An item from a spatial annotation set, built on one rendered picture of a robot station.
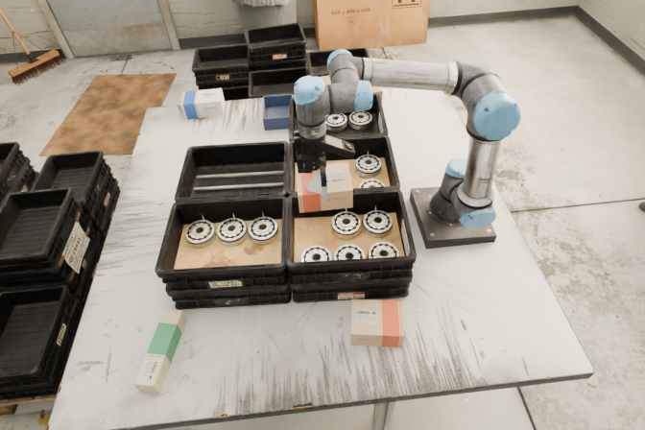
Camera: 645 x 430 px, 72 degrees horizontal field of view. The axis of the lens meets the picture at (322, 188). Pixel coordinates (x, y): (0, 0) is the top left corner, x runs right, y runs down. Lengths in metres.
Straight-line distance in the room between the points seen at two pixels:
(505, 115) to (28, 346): 2.08
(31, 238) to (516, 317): 2.06
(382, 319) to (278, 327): 0.34
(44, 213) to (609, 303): 2.82
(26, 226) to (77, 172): 0.50
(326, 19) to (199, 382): 3.40
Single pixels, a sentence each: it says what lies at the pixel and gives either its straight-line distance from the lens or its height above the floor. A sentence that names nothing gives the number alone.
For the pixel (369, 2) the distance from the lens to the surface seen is 4.28.
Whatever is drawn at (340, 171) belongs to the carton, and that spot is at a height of 1.13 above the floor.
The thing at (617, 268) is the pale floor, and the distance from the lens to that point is 2.86.
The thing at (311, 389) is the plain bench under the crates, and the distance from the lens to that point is 1.43.
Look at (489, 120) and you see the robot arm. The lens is 1.22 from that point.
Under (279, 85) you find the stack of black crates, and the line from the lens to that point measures 3.13.
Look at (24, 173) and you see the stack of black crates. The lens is 2.88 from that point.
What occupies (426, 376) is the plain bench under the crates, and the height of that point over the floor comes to 0.70.
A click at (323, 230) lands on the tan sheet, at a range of 1.56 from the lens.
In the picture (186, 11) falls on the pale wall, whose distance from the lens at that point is 4.52.
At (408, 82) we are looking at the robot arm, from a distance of 1.27.
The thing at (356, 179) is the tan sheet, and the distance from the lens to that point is 1.73.
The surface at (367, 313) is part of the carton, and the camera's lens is 1.44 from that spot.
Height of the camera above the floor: 2.04
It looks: 45 degrees down
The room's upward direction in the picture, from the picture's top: 3 degrees counter-clockwise
